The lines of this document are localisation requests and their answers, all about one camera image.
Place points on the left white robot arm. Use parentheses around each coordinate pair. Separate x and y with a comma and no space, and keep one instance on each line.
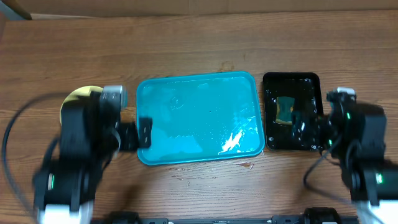
(92,133)

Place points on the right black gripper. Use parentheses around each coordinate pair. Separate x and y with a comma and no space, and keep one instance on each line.
(313,127)

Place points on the yellow green sponge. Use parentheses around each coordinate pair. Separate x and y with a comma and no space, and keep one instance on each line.
(285,107)

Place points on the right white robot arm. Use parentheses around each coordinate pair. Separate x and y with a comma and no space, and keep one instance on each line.
(353,133)

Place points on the black plastic tray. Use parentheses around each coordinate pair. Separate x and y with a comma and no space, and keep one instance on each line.
(304,87)

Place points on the yellow-green plate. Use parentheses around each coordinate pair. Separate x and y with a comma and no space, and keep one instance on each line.
(82,91)

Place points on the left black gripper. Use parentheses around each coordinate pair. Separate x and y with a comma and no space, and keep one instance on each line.
(132,142)

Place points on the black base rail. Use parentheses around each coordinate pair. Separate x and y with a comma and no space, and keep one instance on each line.
(321,215)

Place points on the teal plastic tray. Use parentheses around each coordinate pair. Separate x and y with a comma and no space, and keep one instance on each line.
(198,118)

